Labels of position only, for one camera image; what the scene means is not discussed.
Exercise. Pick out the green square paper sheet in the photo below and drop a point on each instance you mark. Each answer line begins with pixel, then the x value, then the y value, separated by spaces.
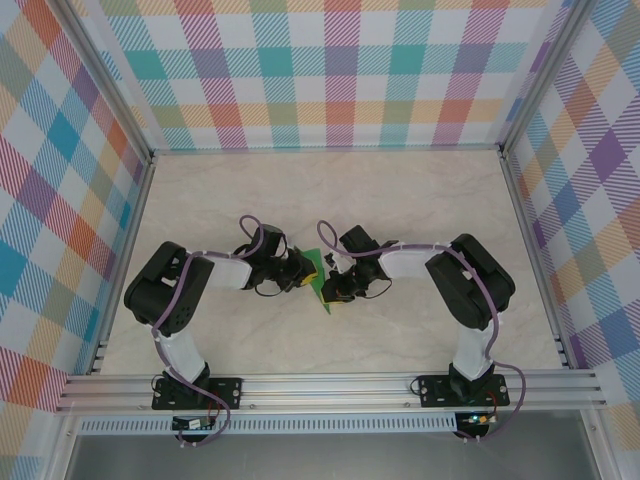
pixel 314 256

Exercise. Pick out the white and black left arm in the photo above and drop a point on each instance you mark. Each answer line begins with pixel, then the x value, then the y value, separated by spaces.
pixel 165 295

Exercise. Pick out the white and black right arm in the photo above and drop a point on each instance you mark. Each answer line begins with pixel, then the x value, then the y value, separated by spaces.
pixel 470 285

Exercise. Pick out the grey metal panel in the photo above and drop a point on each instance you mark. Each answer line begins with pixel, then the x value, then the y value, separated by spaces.
pixel 325 460

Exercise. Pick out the small circuit board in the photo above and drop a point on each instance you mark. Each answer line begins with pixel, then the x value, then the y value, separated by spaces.
pixel 477 419
pixel 192 424

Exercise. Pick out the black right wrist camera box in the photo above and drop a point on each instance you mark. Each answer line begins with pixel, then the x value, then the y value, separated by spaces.
pixel 342 285

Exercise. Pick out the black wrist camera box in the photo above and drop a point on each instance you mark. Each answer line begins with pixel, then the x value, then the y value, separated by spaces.
pixel 300 265
pixel 342 285

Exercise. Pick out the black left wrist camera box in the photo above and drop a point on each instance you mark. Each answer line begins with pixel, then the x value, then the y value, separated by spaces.
pixel 300 265

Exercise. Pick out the long aluminium mounting rail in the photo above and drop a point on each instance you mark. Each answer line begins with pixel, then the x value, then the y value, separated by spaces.
pixel 325 392

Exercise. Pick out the thin aluminium wall rail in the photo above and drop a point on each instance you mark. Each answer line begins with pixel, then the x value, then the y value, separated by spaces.
pixel 325 149

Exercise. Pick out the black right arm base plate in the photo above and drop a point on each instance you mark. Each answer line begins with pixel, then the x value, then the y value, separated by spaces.
pixel 432 392

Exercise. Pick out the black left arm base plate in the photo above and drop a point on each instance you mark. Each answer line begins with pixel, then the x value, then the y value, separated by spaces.
pixel 227 392

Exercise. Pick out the aluminium side rail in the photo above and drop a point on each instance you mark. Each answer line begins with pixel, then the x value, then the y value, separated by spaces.
pixel 122 260
pixel 536 260

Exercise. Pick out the aluminium frame post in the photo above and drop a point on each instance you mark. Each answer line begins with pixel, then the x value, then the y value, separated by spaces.
pixel 120 90
pixel 545 75

